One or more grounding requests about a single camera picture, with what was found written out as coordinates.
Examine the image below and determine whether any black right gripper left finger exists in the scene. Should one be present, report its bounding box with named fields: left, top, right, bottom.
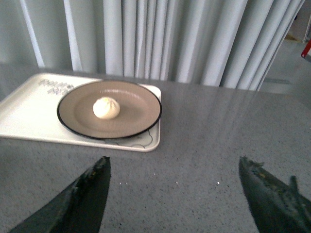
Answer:
left=10, top=156, right=111, bottom=233

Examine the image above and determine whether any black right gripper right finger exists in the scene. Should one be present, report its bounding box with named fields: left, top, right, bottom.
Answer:
left=239, top=156, right=311, bottom=233

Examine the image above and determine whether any tan plate with black rim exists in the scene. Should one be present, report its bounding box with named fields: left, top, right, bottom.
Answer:
left=57, top=80, right=162, bottom=140

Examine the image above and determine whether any white steamed bun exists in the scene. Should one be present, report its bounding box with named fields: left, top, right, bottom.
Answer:
left=93, top=97, right=121, bottom=119

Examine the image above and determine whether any cream bear tray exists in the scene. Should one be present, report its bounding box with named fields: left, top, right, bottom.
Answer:
left=0, top=73, right=161, bottom=152

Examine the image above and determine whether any grey pleated curtain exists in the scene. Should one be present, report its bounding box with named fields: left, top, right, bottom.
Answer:
left=0, top=0, right=303, bottom=90

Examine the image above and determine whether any red sign post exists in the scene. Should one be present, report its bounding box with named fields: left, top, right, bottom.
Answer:
left=301, top=39, right=311, bottom=58

